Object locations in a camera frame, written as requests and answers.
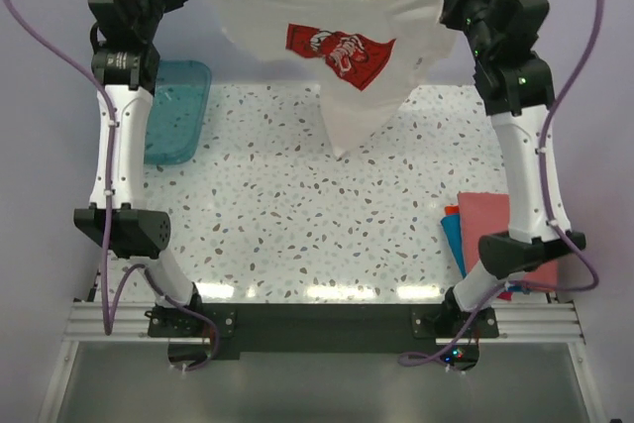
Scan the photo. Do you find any white t shirt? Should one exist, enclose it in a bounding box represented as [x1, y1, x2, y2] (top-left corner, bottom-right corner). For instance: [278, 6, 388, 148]
[210, 0, 457, 157]

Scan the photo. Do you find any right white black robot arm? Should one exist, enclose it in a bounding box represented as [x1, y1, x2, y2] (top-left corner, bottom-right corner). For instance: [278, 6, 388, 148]
[427, 0, 586, 337]

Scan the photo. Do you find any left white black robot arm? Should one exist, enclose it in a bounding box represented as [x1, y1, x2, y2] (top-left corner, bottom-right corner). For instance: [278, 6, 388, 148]
[73, 0, 197, 308]

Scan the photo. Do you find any teal plastic bin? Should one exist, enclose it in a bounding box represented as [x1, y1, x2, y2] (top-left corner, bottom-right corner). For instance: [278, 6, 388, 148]
[145, 60, 212, 166]

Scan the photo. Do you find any red folded t shirt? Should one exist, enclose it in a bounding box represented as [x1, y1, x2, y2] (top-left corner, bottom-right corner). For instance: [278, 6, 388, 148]
[444, 205, 460, 217]

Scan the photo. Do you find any pink folded t shirt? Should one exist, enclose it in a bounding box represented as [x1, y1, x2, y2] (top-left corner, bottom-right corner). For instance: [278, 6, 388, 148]
[456, 190, 561, 286]

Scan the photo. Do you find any blue folded t shirt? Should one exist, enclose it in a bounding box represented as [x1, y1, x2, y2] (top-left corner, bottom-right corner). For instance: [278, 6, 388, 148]
[441, 213, 467, 277]

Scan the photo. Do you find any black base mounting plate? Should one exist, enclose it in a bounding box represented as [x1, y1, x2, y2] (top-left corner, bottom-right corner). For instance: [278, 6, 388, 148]
[145, 300, 499, 370]

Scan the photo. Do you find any aluminium extrusion rail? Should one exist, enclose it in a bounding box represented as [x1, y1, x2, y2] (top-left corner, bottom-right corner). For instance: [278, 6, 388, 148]
[62, 298, 588, 345]

